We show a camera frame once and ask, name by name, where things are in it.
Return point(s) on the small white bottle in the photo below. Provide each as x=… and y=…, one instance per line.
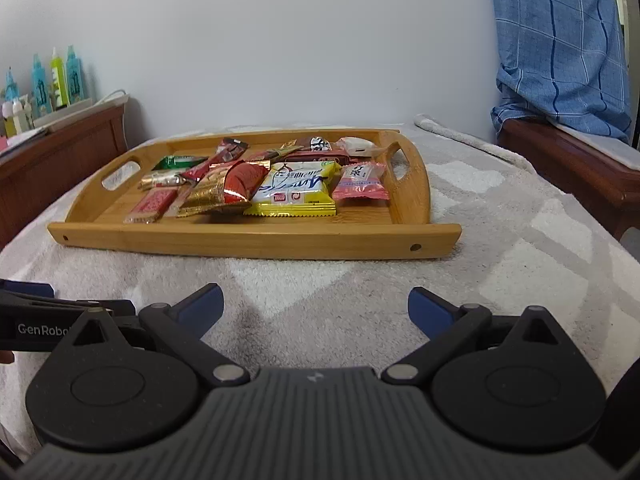
x=21, y=116
x=8, y=120

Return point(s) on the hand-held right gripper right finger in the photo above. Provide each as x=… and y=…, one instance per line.
x=430, y=310

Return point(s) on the red brown bar packet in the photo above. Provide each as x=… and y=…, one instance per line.
x=325, y=156

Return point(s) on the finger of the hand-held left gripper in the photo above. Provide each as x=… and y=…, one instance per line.
x=65, y=305
x=25, y=290

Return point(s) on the clear packet with white pastry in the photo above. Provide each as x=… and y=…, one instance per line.
x=357, y=147

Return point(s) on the wooden bed frame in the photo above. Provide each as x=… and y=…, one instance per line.
x=565, y=170

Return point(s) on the cream gold candy packet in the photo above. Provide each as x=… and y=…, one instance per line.
x=160, y=179

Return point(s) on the light blue spray bottle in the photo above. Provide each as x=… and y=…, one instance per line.
x=11, y=85

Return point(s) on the red gold peanut bag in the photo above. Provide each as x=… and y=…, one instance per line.
x=225, y=187

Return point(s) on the pink snack packet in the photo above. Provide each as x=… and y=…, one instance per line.
x=360, y=182

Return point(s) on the yellow-green bottle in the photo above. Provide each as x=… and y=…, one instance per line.
x=59, y=80

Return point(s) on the wooden cabinet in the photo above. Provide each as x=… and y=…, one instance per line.
x=65, y=160

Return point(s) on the wooden tray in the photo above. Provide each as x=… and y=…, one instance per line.
x=250, y=247

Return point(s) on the tan zigzag-edged snack packet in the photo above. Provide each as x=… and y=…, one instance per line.
x=277, y=152

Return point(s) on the pale grey mattress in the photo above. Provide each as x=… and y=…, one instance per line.
x=605, y=145

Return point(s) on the green snack packet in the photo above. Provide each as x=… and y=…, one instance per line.
x=175, y=162

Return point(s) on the blue plaid cloth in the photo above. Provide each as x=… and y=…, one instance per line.
x=555, y=35

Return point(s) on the long red black snack packet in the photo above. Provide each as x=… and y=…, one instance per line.
x=220, y=157

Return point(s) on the black white snack packet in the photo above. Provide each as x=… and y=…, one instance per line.
x=320, y=144

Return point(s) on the teal bottle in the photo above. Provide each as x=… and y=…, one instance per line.
x=41, y=87
x=75, y=75

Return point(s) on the yellow white snack packet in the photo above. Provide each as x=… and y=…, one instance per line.
x=290, y=190

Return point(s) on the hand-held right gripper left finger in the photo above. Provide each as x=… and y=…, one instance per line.
x=200, y=307

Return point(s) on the stack of papers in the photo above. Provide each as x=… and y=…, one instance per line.
x=25, y=139

